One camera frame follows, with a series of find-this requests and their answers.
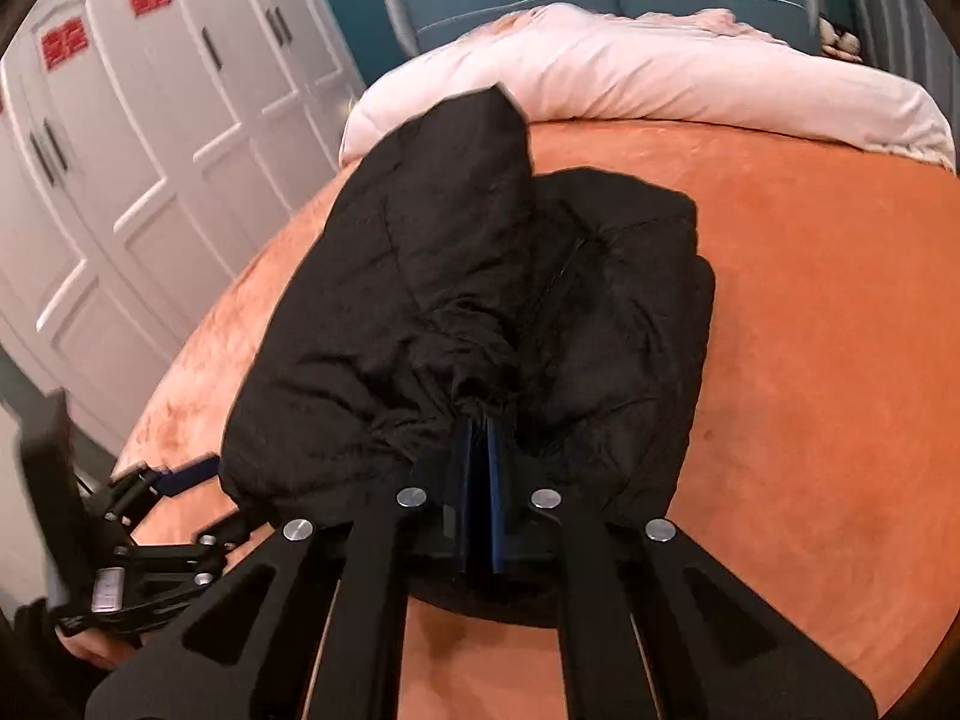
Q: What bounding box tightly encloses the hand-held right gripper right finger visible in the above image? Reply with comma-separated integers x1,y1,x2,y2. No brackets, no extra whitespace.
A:
489,420,878,720

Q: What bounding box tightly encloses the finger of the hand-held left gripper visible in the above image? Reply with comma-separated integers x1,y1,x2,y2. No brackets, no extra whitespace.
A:
90,454,222,533
124,511,252,593

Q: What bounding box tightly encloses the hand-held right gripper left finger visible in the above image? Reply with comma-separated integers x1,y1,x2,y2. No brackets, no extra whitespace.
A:
86,420,488,720

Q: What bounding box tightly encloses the black padded jacket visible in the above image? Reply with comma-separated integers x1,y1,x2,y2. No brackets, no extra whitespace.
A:
217,82,717,627

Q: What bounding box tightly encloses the person's left forearm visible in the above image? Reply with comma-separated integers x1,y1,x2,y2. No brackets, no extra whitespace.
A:
0,600,85,720

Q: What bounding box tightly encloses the person's left hand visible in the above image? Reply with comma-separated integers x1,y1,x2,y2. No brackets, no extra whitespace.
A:
56,626,143,672

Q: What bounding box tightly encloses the white panelled wardrobe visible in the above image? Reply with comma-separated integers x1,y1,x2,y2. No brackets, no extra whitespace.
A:
0,0,368,451

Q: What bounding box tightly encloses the orange bed blanket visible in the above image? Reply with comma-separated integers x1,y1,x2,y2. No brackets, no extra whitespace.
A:
112,120,960,720

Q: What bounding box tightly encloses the white pillow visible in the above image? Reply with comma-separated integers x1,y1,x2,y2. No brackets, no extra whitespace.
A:
339,4,957,170

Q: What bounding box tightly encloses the pale stuffed toy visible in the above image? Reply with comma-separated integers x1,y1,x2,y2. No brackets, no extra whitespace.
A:
817,15,863,57

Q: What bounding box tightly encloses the grey curtain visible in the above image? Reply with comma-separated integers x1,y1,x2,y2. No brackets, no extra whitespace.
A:
836,0,960,76

